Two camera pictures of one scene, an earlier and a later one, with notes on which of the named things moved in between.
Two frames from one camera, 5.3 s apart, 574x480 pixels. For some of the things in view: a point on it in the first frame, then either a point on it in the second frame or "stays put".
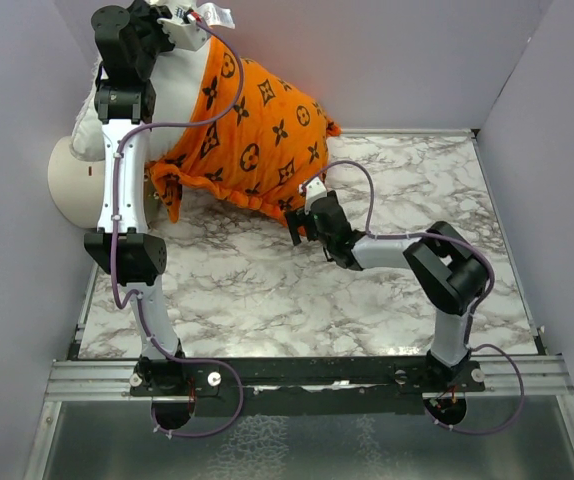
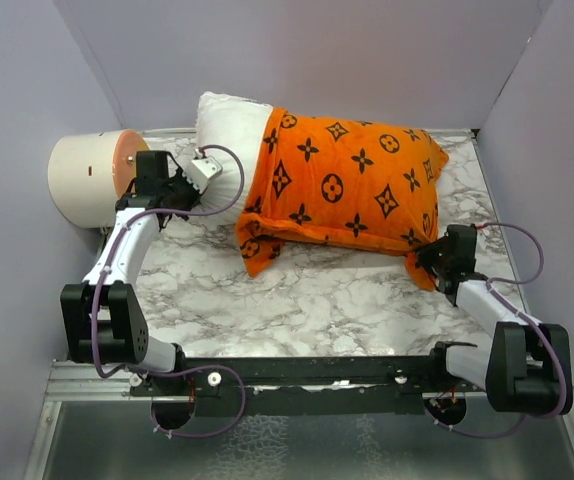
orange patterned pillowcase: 255,137 -> 347,181
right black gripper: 296,218 -> 425,257
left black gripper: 147,13 -> 194,194
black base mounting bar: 305,386 stays put
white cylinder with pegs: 76,185 stays put
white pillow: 176,77 -> 228,128
